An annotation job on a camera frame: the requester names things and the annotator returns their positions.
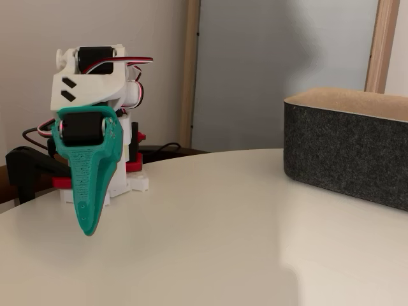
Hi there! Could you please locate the dark grey felt basket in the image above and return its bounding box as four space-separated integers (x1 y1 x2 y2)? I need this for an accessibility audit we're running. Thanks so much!
282 87 408 212

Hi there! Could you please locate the red white black servo cable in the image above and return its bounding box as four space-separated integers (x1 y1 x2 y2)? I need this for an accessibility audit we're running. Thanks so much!
82 56 154 75
37 117 57 138

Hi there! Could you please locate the thin black cable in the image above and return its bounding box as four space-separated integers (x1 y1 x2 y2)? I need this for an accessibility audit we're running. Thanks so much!
140 142 182 160

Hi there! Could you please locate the wooden frame with grey panel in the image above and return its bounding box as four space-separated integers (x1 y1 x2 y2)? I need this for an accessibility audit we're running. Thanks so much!
180 0 401 152

